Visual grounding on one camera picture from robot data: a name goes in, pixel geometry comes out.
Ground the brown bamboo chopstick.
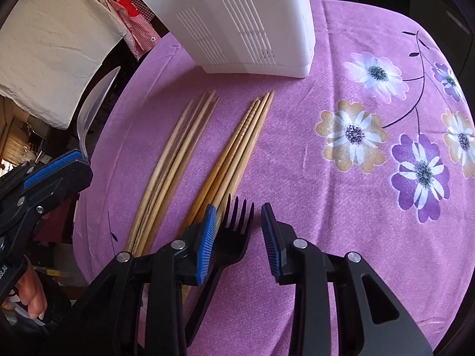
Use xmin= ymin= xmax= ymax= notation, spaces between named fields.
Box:
xmin=181 ymin=90 xmax=276 ymax=301
xmin=178 ymin=98 xmax=260 ymax=237
xmin=193 ymin=103 xmax=260 ymax=222
xmin=196 ymin=93 xmax=270 ymax=221

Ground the light wooden chopstick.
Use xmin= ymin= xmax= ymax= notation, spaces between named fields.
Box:
xmin=126 ymin=91 xmax=217 ymax=256
xmin=126 ymin=92 xmax=209 ymax=256
xmin=125 ymin=99 xmax=195 ymax=252
xmin=135 ymin=97 xmax=220 ymax=255

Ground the left human hand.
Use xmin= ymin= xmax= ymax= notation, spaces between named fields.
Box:
xmin=16 ymin=261 xmax=48 ymax=320

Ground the white hanging cloth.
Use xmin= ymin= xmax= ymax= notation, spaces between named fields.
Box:
xmin=1 ymin=0 xmax=127 ymax=129

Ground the black plastic fork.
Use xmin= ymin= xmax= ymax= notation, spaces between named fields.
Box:
xmin=184 ymin=197 xmax=254 ymax=347

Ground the pink floral tablecloth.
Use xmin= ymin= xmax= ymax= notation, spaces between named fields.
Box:
xmin=73 ymin=0 xmax=474 ymax=346

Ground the red checkered apron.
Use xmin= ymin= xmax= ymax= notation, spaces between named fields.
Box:
xmin=100 ymin=0 xmax=160 ymax=60

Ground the white plastic utensil holder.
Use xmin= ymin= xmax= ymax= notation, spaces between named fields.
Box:
xmin=142 ymin=0 xmax=316 ymax=78

